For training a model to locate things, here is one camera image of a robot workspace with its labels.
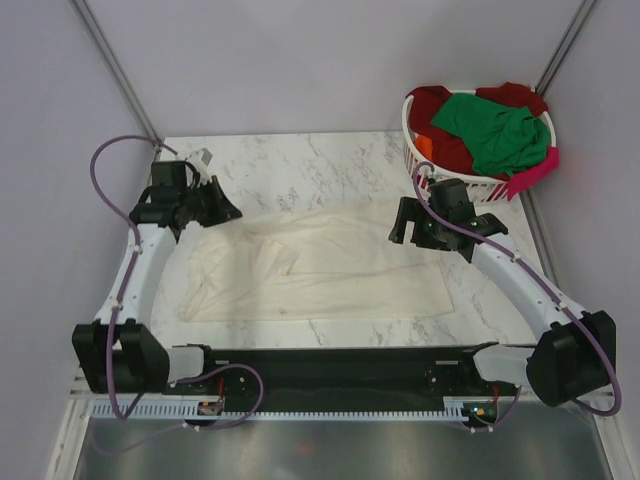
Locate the aluminium frame rail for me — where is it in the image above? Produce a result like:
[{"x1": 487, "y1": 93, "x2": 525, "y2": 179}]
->
[{"x1": 69, "y1": 0, "x2": 161, "y2": 140}]

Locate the green t shirt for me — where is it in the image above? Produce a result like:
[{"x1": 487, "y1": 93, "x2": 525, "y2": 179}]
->
[{"x1": 431, "y1": 93, "x2": 551, "y2": 177}]

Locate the white slotted cable duct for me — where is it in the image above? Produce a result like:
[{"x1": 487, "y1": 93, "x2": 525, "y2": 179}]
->
[{"x1": 118, "y1": 396, "x2": 496, "y2": 422}]

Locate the pink t shirt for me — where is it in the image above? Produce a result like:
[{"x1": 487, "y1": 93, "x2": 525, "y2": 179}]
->
[{"x1": 507, "y1": 146, "x2": 560, "y2": 201}]

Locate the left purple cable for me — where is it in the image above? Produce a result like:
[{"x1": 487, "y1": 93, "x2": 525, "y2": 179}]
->
[{"x1": 89, "y1": 135, "x2": 265, "y2": 457}]

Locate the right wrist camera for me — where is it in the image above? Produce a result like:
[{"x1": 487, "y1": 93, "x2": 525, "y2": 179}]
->
[{"x1": 429, "y1": 178, "x2": 475, "y2": 218}]

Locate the dark red t shirt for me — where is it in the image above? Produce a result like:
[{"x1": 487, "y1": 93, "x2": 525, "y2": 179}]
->
[{"x1": 408, "y1": 82, "x2": 551, "y2": 179}]

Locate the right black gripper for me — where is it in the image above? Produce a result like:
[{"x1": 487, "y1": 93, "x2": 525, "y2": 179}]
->
[{"x1": 389, "y1": 196, "x2": 449, "y2": 252}]

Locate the orange t shirt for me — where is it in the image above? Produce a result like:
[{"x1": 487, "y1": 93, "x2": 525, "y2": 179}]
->
[{"x1": 415, "y1": 135, "x2": 434, "y2": 161}]

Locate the white laundry basket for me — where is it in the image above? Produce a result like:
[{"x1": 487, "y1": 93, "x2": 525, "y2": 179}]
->
[{"x1": 402, "y1": 82, "x2": 559, "y2": 203}]

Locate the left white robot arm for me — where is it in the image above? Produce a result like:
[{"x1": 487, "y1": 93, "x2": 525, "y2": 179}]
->
[{"x1": 72, "y1": 176, "x2": 242, "y2": 394}]

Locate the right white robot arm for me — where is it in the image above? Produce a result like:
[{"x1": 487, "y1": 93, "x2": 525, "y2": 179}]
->
[{"x1": 389, "y1": 197, "x2": 622, "y2": 416}]

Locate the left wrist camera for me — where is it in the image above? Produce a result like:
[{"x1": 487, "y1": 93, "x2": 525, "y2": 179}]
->
[{"x1": 174, "y1": 148, "x2": 213, "y2": 186}]

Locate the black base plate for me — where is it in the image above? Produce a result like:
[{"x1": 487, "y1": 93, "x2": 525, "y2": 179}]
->
[{"x1": 176, "y1": 346, "x2": 516, "y2": 410}]

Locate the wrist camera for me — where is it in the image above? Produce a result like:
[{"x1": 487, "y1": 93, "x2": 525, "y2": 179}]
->
[
  {"x1": 174, "y1": 148, "x2": 213, "y2": 186},
  {"x1": 429, "y1": 178, "x2": 475, "y2": 218}
]

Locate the cream white t shirt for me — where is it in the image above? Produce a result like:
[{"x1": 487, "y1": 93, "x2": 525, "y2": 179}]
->
[{"x1": 179, "y1": 199, "x2": 454, "y2": 323}]

